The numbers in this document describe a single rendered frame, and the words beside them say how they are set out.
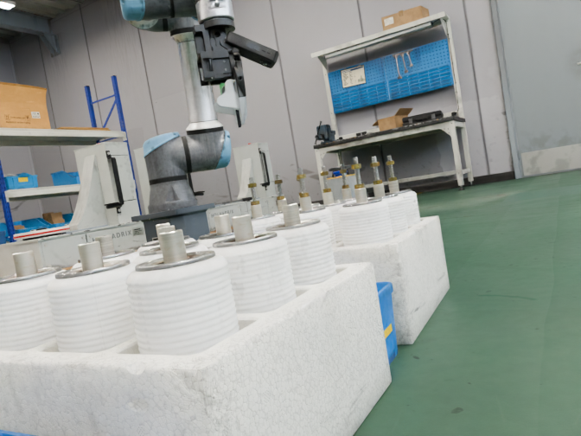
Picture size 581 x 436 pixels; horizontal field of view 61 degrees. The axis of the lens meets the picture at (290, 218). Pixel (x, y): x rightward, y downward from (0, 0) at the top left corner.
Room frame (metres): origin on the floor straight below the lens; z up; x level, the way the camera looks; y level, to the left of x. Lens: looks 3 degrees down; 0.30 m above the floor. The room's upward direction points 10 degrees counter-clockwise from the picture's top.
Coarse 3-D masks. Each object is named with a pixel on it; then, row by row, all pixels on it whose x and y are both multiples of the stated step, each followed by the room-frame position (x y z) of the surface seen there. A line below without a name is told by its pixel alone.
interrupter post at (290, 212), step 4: (292, 204) 0.66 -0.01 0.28; (296, 204) 0.67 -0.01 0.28; (284, 208) 0.67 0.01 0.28; (288, 208) 0.66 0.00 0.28; (292, 208) 0.66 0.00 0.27; (296, 208) 0.67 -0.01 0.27; (284, 212) 0.67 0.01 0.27; (288, 212) 0.66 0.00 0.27; (292, 212) 0.66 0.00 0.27; (296, 212) 0.67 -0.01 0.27; (284, 216) 0.67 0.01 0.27; (288, 216) 0.66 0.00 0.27; (292, 216) 0.66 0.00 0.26; (296, 216) 0.67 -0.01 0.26; (284, 220) 0.67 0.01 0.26; (288, 220) 0.66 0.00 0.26; (292, 220) 0.66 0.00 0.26; (296, 220) 0.66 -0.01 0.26; (300, 220) 0.67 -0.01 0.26; (284, 224) 0.67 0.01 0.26; (288, 224) 0.67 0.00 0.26; (292, 224) 0.66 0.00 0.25; (296, 224) 0.66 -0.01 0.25
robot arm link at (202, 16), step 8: (208, 0) 1.01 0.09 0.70; (216, 0) 1.01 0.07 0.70; (224, 0) 1.02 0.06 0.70; (200, 8) 1.02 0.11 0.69; (208, 8) 1.01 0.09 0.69; (216, 8) 1.01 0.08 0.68; (224, 8) 1.02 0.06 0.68; (232, 8) 1.04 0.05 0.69; (200, 16) 1.03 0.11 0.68; (208, 16) 1.02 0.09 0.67; (216, 16) 1.02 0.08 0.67; (224, 16) 1.02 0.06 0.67; (232, 16) 1.04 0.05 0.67
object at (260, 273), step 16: (272, 240) 0.54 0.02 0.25; (224, 256) 0.53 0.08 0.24; (240, 256) 0.53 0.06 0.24; (256, 256) 0.53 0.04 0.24; (272, 256) 0.54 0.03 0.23; (288, 256) 0.56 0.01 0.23; (240, 272) 0.53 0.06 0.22; (256, 272) 0.53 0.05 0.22; (272, 272) 0.53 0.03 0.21; (288, 272) 0.55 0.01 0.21; (240, 288) 0.53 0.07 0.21; (256, 288) 0.53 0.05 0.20; (272, 288) 0.53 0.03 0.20; (288, 288) 0.55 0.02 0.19; (240, 304) 0.53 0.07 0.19; (256, 304) 0.53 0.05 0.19; (272, 304) 0.53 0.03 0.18
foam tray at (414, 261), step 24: (432, 216) 1.18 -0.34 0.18; (336, 240) 1.03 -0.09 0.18; (408, 240) 0.91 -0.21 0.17; (432, 240) 1.09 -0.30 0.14; (336, 264) 0.89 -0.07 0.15; (384, 264) 0.85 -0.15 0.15; (408, 264) 0.89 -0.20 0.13; (432, 264) 1.06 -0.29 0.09; (408, 288) 0.87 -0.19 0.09; (432, 288) 1.03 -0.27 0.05; (408, 312) 0.84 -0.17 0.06; (432, 312) 1.00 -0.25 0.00; (408, 336) 0.84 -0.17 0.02
